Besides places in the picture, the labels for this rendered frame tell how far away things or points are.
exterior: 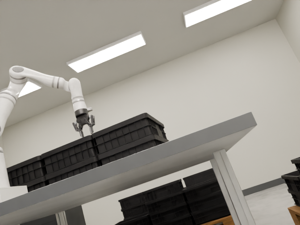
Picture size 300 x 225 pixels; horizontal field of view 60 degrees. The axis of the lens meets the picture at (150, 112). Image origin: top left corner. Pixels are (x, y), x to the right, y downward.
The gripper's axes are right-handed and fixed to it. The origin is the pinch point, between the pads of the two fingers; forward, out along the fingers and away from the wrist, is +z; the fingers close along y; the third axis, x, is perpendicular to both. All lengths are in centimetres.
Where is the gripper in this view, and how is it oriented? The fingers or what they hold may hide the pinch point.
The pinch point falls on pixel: (86, 133)
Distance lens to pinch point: 154.1
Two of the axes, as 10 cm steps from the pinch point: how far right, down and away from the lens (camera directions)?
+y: 9.1, -3.7, -1.7
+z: 3.1, 9.1, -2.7
